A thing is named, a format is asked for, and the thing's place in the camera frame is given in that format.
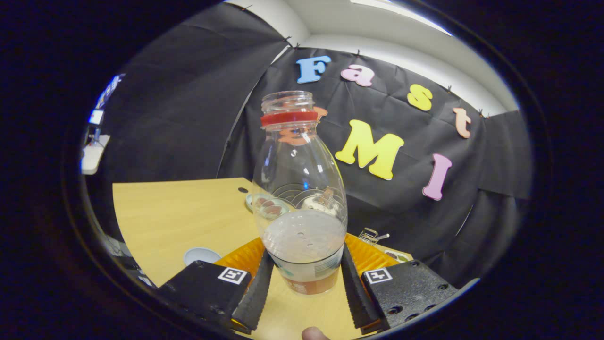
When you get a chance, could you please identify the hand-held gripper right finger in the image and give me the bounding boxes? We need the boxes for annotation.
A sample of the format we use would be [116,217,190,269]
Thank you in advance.
[341,233,459,331]

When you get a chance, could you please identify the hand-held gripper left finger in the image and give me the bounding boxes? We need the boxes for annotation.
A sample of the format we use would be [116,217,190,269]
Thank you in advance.
[158,238,276,331]

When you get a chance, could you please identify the pale grey cup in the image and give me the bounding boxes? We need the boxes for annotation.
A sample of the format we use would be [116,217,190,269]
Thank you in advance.
[183,247,222,266]

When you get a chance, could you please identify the clear plastic juice bottle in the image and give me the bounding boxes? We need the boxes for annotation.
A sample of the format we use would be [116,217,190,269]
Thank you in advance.
[252,91,348,296]

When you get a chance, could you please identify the small metal rack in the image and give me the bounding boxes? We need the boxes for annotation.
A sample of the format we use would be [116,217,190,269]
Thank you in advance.
[359,228,390,246]

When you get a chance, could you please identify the brown food pieces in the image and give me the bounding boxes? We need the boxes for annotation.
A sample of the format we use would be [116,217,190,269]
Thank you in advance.
[257,198,289,217]

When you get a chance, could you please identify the pale green plate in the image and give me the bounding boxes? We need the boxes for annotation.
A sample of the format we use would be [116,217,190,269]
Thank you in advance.
[245,193,293,220]

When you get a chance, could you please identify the white toaster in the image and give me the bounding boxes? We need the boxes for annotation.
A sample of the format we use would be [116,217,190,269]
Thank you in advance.
[300,188,343,215]

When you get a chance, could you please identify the wooden table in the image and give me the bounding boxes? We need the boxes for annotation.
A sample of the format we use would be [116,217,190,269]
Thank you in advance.
[112,177,413,340]

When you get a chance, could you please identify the black backdrop cloth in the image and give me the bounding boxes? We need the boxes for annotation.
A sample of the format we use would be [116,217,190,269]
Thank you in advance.
[87,2,534,289]

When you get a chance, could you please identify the white side desk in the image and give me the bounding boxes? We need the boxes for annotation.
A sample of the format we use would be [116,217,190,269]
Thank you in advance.
[81,135,111,175]

